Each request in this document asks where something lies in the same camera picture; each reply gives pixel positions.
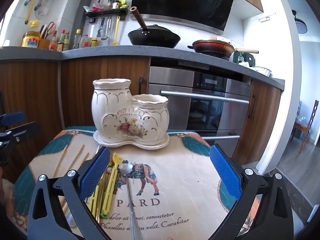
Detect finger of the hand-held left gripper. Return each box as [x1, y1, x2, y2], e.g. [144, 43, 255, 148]
[0, 112, 26, 127]
[0, 121, 42, 155]

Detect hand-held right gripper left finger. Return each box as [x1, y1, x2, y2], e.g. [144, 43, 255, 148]
[27, 146, 112, 240]

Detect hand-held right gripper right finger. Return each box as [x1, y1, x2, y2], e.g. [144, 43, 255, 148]
[209, 144, 294, 240]

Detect wooden chopstick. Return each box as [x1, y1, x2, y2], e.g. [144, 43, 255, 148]
[53, 145, 68, 178]
[64, 144, 85, 178]
[72, 152, 90, 174]

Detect white floral ceramic utensil holder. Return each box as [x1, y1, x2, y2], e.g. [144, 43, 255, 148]
[91, 78, 170, 143]

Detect silver flower-shaped spoon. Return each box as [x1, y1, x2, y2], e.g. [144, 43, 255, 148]
[119, 162, 143, 240]

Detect white ceramic saucer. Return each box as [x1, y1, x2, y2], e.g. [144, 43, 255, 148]
[93, 130, 171, 151]

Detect printed horse table mat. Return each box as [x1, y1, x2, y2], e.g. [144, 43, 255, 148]
[12, 126, 263, 240]

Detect narrow wooden base cabinet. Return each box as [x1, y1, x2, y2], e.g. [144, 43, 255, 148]
[232, 79, 282, 165]

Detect large yellow jar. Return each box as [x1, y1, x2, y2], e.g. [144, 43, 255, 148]
[21, 31, 40, 47]

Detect red label sauce bottle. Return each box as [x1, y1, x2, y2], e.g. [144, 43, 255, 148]
[49, 31, 58, 51]

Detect stainless steel built-in oven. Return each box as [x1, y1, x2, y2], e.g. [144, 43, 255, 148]
[148, 66, 252, 153]

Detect dark soy sauce bottle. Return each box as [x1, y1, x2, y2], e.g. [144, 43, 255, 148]
[57, 29, 66, 52]

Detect clear oil bottle yellow cap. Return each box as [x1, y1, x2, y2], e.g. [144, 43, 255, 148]
[73, 29, 82, 50]

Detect wooden dining chair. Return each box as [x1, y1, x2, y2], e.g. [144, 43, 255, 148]
[291, 100, 320, 153]

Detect white pot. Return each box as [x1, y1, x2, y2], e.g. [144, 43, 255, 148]
[250, 66, 272, 77]

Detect dark green kitchen appliance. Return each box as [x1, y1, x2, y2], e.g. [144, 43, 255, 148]
[231, 52, 256, 67]

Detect grey stone countertop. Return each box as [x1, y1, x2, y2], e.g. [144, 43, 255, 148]
[0, 45, 285, 90]

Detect hanging metal peeler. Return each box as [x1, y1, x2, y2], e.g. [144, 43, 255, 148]
[97, 17, 105, 40]

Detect hanging metal tongs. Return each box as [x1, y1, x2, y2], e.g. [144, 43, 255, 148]
[105, 17, 112, 40]

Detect black ceiling lamp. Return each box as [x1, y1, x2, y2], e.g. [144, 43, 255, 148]
[291, 10, 308, 34]

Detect black range hood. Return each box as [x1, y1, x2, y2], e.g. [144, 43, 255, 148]
[131, 0, 237, 35]

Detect yellow gas hose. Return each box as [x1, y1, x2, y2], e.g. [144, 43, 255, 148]
[24, 0, 43, 28]

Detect red-brown pan wooden handle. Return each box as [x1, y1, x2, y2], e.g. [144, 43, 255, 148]
[187, 39, 259, 58]

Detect black wall spice shelf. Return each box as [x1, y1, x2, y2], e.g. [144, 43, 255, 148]
[84, 8, 128, 23]

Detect black wok brown handle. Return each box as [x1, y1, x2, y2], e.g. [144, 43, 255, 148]
[127, 6, 181, 49]

